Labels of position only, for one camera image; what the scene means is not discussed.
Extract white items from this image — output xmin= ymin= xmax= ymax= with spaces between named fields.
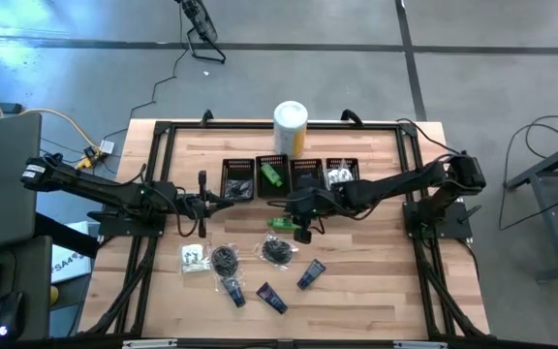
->
xmin=179 ymin=241 xmax=211 ymax=275

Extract black floor cable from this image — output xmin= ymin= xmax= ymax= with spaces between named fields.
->
xmin=499 ymin=114 xmax=558 ymax=232

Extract silver metal bracket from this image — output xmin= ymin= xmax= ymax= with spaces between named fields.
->
xmin=393 ymin=340 xmax=450 ymax=349
xmin=122 ymin=338 xmax=178 ymax=349

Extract black metal table frame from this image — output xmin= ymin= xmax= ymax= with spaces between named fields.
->
xmin=77 ymin=119 xmax=491 ymax=340

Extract green travel bottle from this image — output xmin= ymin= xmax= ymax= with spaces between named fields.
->
xmin=266 ymin=216 xmax=299 ymax=232
xmin=259 ymin=163 xmax=285 ymax=189

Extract black slotted plastic basket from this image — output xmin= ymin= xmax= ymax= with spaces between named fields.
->
xmin=255 ymin=153 xmax=291 ymax=200
xmin=325 ymin=157 xmax=361 ymax=185
xmin=290 ymin=158 xmax=326 ymax=179
xmin=219 ymin=158 xmax=256 ymax=203

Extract dark blue squeeze tube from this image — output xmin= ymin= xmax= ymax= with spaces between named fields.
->
xmin=219 ymin=275 xmax=248 ymax=309
xmin=295 ymin=258 xmax=327 ymax=291
xmin=255 ymin=281 xmax=289 ymax=315

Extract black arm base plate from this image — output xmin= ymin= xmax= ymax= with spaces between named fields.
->
xmin=97 ymin=212 xmax=169 ymax=238
xmin=402 ymin=201 xmax=482 ymax=241

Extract black computer mouse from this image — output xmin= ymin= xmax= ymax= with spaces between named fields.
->
xmin=0 ymin=290 xmax=24 ymax=343

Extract black fan power cable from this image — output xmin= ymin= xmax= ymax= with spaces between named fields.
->
xmin=102 ymin=4 xmax=191 ymax=142

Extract white cardboard box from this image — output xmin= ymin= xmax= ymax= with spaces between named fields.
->
xmin=49 ymin=220 xmax=101 ymax=285

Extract white yellow wipes canister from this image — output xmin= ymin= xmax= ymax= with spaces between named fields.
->
xmin=272 ymin=100 xmax=309 ymax=159

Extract dark operator desk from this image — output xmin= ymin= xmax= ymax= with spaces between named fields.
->
xmin=0 ymin=236 xmax=53 ymax=343

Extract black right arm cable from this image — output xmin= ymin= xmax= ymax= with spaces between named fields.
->
xmin=394 ymin=117 xmax=464 ymax=159

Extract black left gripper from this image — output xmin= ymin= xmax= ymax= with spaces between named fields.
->
xmin=175 ymin=169 xmax=235 ymax=239

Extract yellow extension cable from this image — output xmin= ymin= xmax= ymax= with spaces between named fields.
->
xmin=0 ymin=79 xmax=101 ymax=178

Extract white puff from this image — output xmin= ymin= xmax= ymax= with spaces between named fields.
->
xmin=325 ymin=168 xmax=344 ymax=190

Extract grey metal desk frame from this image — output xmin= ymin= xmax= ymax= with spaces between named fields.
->
xmin=504 ymin=133 xmax=558 ymax=285

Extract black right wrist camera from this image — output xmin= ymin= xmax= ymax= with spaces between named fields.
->
xmin=293 ymin=226 xmax=314 ymax=245

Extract black floor fan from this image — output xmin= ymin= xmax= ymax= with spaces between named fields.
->
xmin=174 ymin=0 xmax=227 ymax=65

